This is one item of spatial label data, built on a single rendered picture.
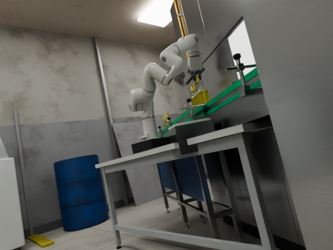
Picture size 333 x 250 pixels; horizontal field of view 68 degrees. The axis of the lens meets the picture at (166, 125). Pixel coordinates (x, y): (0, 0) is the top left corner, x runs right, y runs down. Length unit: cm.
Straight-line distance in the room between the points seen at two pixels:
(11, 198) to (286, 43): 311
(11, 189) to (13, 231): 45
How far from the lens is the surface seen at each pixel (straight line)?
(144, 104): 173
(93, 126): 456
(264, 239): 125
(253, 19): 82
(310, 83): 66
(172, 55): 155
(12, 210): 335
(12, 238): 338
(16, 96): 438
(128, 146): 455
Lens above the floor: 68
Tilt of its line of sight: 7 degrees up
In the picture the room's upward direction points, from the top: 12 degrees counter-clockwise
